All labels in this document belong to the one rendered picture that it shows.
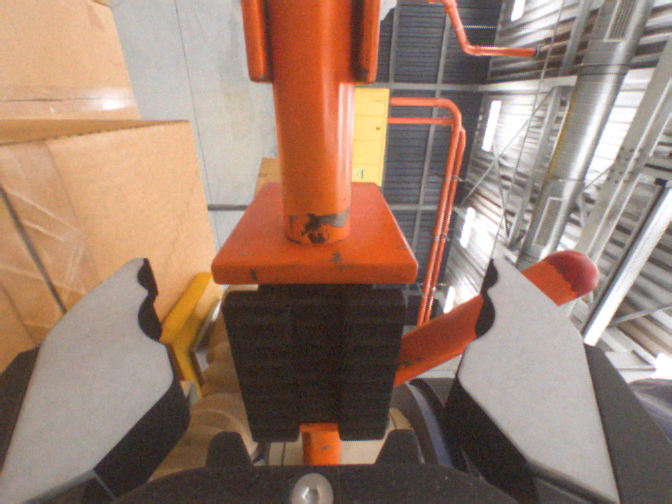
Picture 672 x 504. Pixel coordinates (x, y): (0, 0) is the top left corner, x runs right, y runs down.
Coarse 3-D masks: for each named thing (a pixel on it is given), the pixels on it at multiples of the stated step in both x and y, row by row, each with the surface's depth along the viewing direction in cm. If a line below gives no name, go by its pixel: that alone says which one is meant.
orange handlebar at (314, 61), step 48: (240, 0) 6; (288, 0) 6; (336, 0) 6; (288, 48) 6; (336, 48) 7; (288, 96) 7; (336, 96) 7; (288, 144) 8; (336, 144) 8; (288, 192) 8; (336, 192) 8; (336, 240) 9; (336, 432) 14
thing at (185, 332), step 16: (208, 272) 29; (192, 288) 27; (208, 288) 28; (176, 304) 25; (192, 304) 25; (208, 304) 28; (176, 320) 23; (192, 320) 24; (208, 320) 27; (176, 336) 22; (192, 336) 24; (208, 336) 26; (176, 352) 22; (192, 352) 24; (176, 368) 22; (192, 368) 24
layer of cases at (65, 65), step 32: (0, 0) 46; (32, 0) 51; (64, 0) 58; (96, 0) 66; (0, 32) 46; (32, 32) 52; (64, 32) 58; (96, 32) 66; (0, 64) 46; (32, 64) 52; (64, 64) 58; (96, 64) 66; (0, 96) 47; (32, 96) 52; (64, 96) 58; (96, 96) 66; (128, 96) 77
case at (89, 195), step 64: (0, 128) 19; (64, 128) 19; (128, 128) 20; (0, 192) 12; (64, 192) 15; (128, 192) 20; (192, 192) 29; (0, 256) 12; (64, 256) 15; (128, 256) 20; (192, 256) 29; (0, 320) 12
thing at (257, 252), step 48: (240, 240) 9; (288, 240) 9; (384, 240) 9; (288, 288) 8; (336, 288) 8; (240, 336) 8; (288, 336) 8; (336, 336) 9; (384, 336) 8; (240, 384) 9; (288, 384) 9; (336, 384) 11; (384, 384) 9; (288, 432) 11; (384, 432) 11
